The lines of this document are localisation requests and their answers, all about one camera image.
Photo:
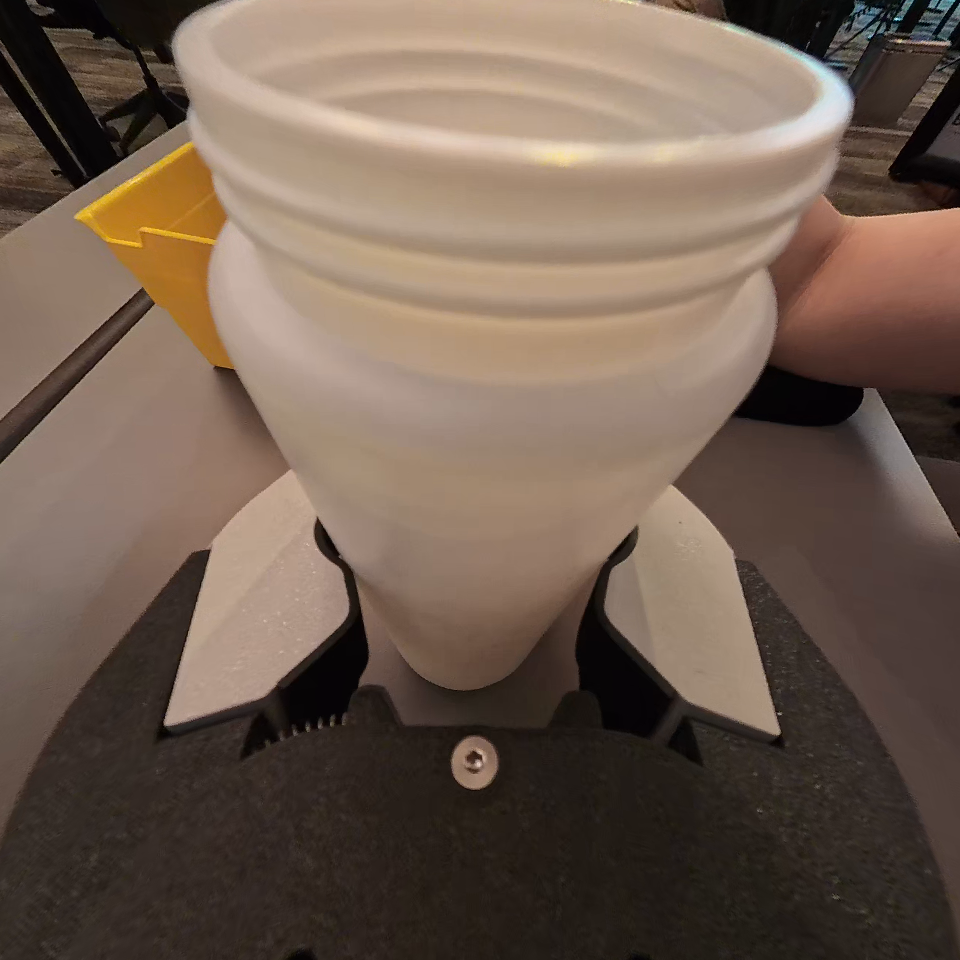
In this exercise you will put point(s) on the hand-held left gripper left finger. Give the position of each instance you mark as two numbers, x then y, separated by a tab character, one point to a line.
255	622

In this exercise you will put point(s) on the person's right forearm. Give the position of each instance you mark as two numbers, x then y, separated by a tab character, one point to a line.
885	300

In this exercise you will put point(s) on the black framed sign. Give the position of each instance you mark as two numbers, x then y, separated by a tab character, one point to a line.
937	142

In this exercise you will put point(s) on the black metal frame leg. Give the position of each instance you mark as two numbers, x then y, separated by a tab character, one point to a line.
45	97

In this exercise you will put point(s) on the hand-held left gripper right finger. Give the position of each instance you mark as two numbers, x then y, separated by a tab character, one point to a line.
690	622

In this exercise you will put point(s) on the yellow plastic bin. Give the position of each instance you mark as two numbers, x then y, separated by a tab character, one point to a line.
172	285

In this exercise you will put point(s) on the black office chair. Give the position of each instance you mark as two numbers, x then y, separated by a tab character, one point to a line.
150	82

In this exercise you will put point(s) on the white plastic bottle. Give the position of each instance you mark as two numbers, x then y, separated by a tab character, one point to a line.
480	450

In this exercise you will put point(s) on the grey waste bin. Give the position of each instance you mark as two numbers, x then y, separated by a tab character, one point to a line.
900	82

